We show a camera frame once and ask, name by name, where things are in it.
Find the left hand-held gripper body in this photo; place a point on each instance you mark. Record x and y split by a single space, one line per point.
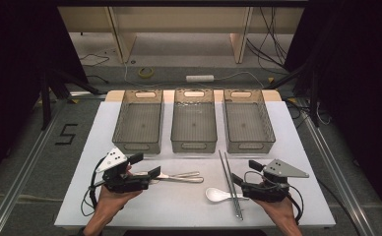
113 160

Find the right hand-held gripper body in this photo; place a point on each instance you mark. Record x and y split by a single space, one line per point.
264 190

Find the metal chopstick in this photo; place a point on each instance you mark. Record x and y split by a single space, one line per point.
230 170
225 170

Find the white ceramic spoon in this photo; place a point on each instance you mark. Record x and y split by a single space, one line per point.
215 194

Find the smoky clear plastic bin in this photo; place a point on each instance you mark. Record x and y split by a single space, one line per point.
248 123
194 123
138 123

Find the person's right hand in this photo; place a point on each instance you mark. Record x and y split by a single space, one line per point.
282 211

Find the person's left hand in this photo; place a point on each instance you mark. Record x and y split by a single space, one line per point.
110 203

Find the yellow tape piece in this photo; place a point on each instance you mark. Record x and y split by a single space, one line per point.
74 101
270 80

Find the black metal stand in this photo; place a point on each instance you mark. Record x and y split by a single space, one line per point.
45 105
314 105

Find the yellow tape roll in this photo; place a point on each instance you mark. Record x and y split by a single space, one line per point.
140 72

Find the white power strip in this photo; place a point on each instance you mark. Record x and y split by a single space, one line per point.
199 78

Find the black curtain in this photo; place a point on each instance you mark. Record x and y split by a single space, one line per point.
359 82
15 65

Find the aluminium floor rail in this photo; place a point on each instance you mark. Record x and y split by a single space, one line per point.
25 167
336 167

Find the light wooden shelf frame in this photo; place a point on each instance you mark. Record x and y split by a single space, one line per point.
121 42

